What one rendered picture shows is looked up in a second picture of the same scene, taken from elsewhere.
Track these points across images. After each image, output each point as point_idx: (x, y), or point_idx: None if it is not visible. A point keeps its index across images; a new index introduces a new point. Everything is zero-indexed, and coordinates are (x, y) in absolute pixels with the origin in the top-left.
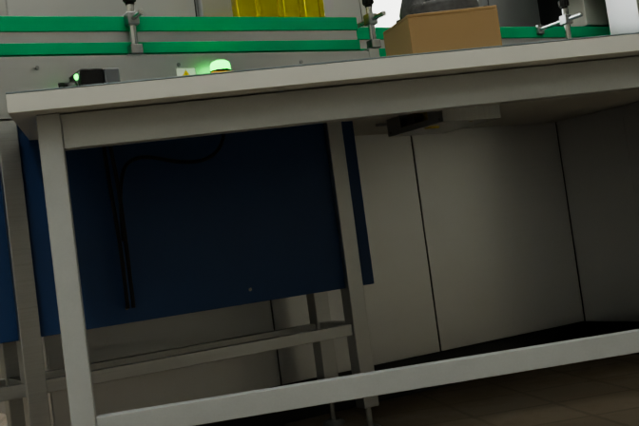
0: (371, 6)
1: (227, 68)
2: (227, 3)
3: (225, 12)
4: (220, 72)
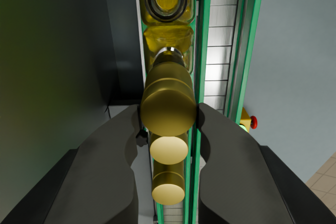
0: None
1: (246, 129)
2: (83, 131)
3: (90, 125)
4: (330, 156)
